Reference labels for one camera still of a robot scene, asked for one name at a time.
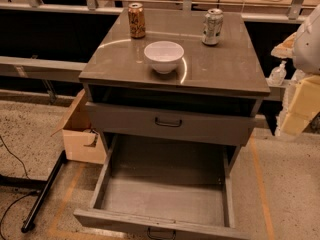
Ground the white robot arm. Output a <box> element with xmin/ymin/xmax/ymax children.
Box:
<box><xmin>271</xmin><ymin>5</ymin><xmax>320</xmax><ymax>138</ymax></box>

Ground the grey middle drawer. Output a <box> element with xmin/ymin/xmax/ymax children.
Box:
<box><xmin>86</xmin><ymin>102</ymin><xmax>255</xmax><ymax>146</ymax></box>

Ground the grey drawer cabinet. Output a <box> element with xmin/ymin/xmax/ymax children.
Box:
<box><xmin>80</xmin><ymin>9</ymin><xmax>270</xmax><ymax>168</ymax></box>

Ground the open bottom drawer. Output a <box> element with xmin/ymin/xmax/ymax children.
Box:
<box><xmin>74</xmin><ymin>135</ymin><xmax>249</xmax><ymax>240</ymax></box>

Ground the white ceramic bowl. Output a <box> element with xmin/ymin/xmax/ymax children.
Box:
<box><xmin>144</xmin><ymin>41</ymin><xmax>184</xmax><ymax>74</ymax></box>

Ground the cardboard box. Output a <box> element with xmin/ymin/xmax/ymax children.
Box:
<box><xmin>52</xmin><ymin>90</ymin><xmax>106</xmax><ymax>164</ymax></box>

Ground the orange soda can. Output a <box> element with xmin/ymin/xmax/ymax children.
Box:
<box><xmin>128</xmin><ymin>2</ymin><xmax>146</xmax><ymax>38</ymax></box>

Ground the white green soda can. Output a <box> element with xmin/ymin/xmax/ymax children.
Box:
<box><xmin>202</xmin><ymin>8</ymin><xmax>224</xmax><ymax>46</ymax></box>

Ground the clear sanitizer bottle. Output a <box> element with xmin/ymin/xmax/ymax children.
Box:
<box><xmin>267</xmin><ymin>61</ymin><xmax>287</xmax><ymax>86</ymax></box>

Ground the black metal stand leg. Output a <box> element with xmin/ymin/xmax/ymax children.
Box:
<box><xmin>0</xmin><ymin>151</ymin><xmax>67</xmax><ymax>233</ymax></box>

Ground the black middle drawer handle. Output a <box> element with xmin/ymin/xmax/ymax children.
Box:
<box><xmin>154</xmin><ymin>117</ymin><xmax>183</xmax><ymax>128</ymax></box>

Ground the black drawer handle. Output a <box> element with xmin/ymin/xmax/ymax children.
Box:
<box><xmin>154</xmin><ymin>117</ymin><xmax>183</xmax><ymax>128</ymax></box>
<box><xmin>147</xmin><ymin>227</ymin><xmax>176</xmax><ymax>240</ymax></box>

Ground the black bottom drawer handle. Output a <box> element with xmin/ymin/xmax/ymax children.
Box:
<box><xmin>147</xmin><ymin>227</ymin><xmax>176</xmax><ymax>240</ymax></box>

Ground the black floor cable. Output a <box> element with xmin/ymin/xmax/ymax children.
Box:
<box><xmin>0</xmin><ymin>134</ymin><xmax>40</xmax><ymax>240</ymax></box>

